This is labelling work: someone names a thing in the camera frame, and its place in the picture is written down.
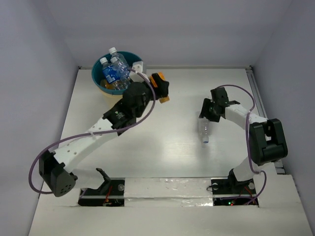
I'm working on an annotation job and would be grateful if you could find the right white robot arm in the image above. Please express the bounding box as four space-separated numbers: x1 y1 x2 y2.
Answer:
199 85 288 193

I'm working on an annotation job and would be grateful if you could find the clear crushed bottle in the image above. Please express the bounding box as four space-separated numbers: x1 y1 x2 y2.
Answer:
109 47 128 64

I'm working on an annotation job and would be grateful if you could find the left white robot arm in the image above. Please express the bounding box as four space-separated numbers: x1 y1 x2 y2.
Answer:
37 72 169 197

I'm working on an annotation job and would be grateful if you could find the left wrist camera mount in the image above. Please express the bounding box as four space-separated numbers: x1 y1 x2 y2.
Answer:
129 61 146 82

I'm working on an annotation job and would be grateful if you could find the clear bottle white cap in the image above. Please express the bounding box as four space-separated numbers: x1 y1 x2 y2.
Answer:
198 118 210 144

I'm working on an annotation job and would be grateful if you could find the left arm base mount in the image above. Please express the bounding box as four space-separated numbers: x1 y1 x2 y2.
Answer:
78 168 125 207

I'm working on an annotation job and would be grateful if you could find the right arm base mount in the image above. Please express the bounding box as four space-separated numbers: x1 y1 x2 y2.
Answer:
206 178 258 207

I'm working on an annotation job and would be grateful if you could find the orange floral label bottle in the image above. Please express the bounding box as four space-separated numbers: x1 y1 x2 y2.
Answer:
100 79 114 90

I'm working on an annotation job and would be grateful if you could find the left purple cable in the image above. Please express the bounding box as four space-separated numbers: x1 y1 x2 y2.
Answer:
29 70 156 196

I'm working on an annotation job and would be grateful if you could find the silver tape strip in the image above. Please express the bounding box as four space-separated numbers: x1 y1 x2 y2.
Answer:
124 177 213 207

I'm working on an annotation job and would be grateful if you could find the small orange bottle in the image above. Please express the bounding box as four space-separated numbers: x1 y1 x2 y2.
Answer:
149 72 170 103

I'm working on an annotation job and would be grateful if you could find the blue label water bottle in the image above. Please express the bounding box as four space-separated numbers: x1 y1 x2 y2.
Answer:
111 56 131 88

